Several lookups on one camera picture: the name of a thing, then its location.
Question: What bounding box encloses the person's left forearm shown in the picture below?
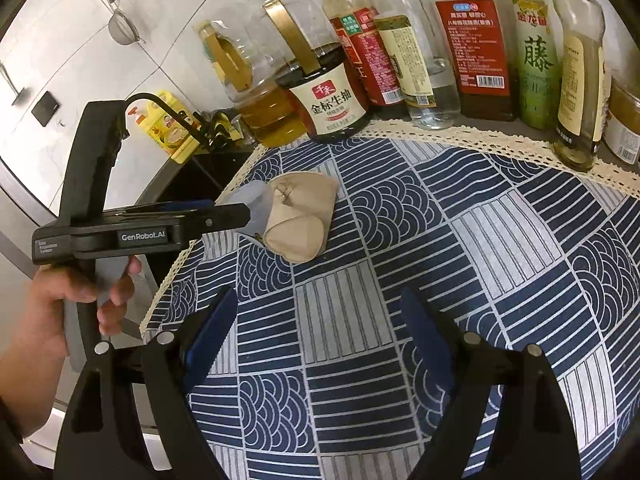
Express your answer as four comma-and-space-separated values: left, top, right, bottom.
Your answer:
0, 330, 71, 443

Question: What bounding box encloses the clear plastic cup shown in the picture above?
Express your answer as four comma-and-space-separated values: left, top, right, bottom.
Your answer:
215, 180, 273, 248

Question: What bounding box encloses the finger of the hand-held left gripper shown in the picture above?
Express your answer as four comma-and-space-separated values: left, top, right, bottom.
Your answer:
145, 199, 216, 214
172, 202, 252, 249

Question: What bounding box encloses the clear bottle cream label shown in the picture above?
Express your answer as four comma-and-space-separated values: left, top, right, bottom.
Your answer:
370, 0, 462, 129

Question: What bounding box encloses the black sink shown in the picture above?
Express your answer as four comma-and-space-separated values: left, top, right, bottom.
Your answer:
150, 147, 256, 211

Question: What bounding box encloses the soy sauce bottle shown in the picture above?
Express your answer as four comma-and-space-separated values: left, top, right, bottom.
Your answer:
262, 0, 372, 142

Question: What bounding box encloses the small cream label jar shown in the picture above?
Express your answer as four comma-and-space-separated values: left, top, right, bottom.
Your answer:
600, 77, 640, 167

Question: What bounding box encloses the tall bottle cream label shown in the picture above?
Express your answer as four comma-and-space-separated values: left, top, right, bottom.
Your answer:
549, 0, 612, 173

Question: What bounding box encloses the green label bottle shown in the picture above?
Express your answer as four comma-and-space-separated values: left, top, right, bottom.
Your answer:
499, 0, 565, 131

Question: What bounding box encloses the blue patterned tablecloth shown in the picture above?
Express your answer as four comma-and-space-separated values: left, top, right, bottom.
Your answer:
140, 120, 640, 480

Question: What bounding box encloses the grey yellow scouring cloth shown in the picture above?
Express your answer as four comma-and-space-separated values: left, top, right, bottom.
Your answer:
202, 110, 246, 148

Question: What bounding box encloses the red blue label bottle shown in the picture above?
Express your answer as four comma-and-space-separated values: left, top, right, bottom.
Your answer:
434, 0, 519, 122

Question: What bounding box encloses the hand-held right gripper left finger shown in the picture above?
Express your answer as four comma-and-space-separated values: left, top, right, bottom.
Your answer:
52, 287, 240, 480

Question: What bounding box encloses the large cooking oil jug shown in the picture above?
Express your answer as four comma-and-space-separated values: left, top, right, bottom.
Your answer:
225, 0, 326, 148

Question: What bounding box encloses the dark bottle red label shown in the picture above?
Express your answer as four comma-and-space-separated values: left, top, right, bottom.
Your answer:
320, 0, 398, 121

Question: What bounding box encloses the brown paper cup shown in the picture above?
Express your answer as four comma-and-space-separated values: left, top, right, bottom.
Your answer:
263, 171, 337, 263

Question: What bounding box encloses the dark wall socket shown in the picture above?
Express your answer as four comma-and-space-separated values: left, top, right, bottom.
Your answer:
31, 91, 62, 127

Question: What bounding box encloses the black faucet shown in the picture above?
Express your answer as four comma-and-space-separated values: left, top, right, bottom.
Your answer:
122, 91, 213, 153

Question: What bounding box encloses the person's left hand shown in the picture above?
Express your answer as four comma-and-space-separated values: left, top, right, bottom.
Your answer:
20, 256, 144, 357

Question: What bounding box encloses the yellow dish soap bottle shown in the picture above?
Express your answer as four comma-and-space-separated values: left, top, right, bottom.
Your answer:
125, 91, 203, 164

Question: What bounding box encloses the hanging metal strainer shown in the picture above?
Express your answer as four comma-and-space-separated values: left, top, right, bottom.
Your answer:
95, 0, 147, 46

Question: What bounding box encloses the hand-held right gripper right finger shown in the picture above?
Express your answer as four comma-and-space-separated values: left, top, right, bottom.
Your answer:
400, 287, 583, 480

